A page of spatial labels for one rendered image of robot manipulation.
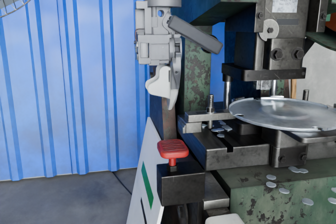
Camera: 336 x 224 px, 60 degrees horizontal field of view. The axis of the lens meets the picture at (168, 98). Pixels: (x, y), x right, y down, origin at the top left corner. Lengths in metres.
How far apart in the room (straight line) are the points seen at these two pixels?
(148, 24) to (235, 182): 0.42
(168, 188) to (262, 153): 0.30
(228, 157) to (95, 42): 1.34
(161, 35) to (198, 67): 0.50
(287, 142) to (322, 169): 0.12
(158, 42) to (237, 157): 0.39
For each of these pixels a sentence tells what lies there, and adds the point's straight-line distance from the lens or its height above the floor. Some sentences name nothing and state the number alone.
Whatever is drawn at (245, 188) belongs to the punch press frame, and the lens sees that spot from 0.73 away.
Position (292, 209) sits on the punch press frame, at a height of 0.57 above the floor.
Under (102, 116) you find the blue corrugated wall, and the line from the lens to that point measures 2.00.
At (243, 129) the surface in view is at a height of 0.72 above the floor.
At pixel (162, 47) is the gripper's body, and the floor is 0.97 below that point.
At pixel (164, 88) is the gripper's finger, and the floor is 0.89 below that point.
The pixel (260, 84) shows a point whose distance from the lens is 0.91.
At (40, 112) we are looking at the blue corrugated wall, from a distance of 2.00.
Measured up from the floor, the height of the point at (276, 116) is 0.79.
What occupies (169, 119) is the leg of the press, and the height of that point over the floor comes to 0.67.
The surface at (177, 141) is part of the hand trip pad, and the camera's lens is 0.64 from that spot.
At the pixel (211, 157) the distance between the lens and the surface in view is 0.76.
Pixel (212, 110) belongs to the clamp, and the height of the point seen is 0.76.
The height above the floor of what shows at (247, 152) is 0.69.
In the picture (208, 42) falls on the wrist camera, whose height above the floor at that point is 0.98.
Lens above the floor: 1.01
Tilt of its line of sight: 14 degrees down
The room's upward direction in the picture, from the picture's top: straight up
